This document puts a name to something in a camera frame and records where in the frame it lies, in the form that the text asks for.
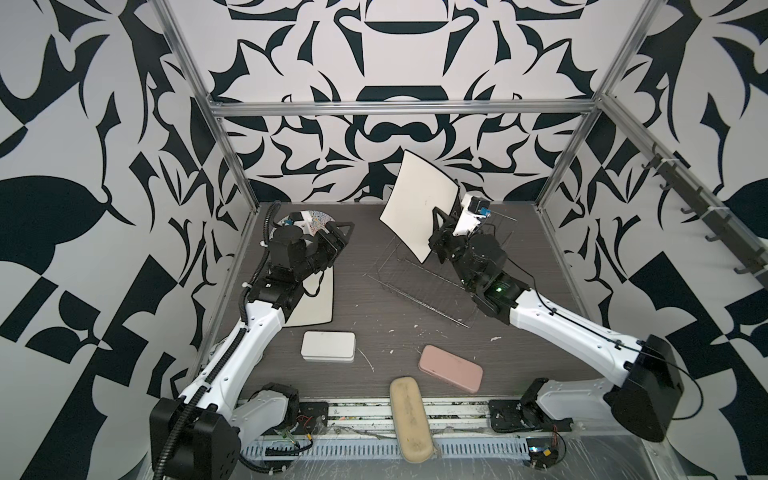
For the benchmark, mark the round speckled plate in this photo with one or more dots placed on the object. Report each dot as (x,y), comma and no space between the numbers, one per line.
(308,221)

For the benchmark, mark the black wall hook rail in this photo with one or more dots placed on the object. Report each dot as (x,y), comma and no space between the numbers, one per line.
(700,203)

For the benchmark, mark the white square plate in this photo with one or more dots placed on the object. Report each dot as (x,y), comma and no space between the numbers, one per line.
(420,186)

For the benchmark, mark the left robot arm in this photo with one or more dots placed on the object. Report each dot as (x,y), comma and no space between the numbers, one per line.
(201,433)

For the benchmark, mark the pink rectangular case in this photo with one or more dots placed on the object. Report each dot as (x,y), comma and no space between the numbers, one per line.
(451,369)

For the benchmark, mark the cream square plate black rim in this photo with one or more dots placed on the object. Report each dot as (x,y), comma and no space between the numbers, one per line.
(317,310)

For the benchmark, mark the white rectangular case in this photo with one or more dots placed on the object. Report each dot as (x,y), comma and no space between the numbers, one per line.
(328,346)

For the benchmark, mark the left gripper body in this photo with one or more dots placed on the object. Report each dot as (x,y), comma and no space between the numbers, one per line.
(315,253)

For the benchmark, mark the wire dish rack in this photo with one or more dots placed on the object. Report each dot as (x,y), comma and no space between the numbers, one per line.
(407,269)

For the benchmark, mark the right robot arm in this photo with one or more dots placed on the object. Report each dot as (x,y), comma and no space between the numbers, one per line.
(646,380)

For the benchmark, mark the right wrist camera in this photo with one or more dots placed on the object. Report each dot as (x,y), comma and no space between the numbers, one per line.
(474,210)

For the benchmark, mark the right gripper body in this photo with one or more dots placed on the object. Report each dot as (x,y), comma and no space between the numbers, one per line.
(463,250)

